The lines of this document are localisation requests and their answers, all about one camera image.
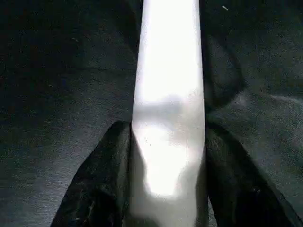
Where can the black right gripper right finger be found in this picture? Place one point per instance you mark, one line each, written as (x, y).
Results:
(246, 189)

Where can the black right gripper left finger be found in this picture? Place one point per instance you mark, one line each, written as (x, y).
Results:
(99, 189)

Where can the white plastic table leg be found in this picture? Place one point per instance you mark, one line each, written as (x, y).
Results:
(168, 94)

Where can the black table mat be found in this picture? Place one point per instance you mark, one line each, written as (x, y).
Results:
(61, 85)

